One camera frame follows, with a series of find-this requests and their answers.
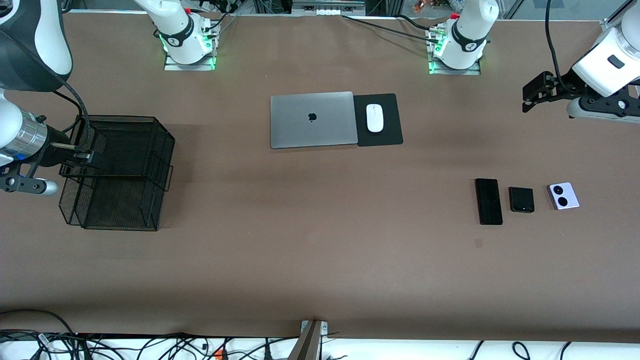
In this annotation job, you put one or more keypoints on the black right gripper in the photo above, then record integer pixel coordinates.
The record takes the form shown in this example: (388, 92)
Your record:
(54, 150)

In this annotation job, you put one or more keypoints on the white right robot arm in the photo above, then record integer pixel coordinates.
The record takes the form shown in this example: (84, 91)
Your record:
(30, 40)

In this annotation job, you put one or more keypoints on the white computer mouse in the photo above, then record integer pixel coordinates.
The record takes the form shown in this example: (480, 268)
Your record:
(374, 120)

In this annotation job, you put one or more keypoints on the lavender flip phone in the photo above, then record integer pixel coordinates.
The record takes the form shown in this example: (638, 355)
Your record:
(563, 196)

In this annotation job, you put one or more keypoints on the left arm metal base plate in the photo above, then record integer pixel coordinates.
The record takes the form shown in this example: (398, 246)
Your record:
(470, 71)

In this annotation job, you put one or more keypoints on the black mouse pad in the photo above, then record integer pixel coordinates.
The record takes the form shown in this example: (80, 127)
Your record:
(390, 135)

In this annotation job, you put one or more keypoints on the grey metal table bracket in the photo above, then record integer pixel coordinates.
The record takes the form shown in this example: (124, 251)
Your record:
(310, 340)

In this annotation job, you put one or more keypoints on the silver closed laptop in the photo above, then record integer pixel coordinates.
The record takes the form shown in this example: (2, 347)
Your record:
(300, 130)

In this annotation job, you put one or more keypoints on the black flip phone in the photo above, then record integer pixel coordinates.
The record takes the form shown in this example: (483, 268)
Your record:
(521, 199)

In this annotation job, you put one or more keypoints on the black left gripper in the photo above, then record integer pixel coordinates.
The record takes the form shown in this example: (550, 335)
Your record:
(567, 83)

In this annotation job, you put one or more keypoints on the grey power strip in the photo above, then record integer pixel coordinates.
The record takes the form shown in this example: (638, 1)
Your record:
(327, 10)

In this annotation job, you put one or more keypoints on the aluminium frame post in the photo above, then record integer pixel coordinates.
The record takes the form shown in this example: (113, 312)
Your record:
(611, 22)

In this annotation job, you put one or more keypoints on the long black slab phone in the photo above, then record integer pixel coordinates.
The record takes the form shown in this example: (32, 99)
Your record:
(488, 202)

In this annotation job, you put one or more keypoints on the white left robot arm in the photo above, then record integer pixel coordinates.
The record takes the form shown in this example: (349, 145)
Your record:
(470, 30)

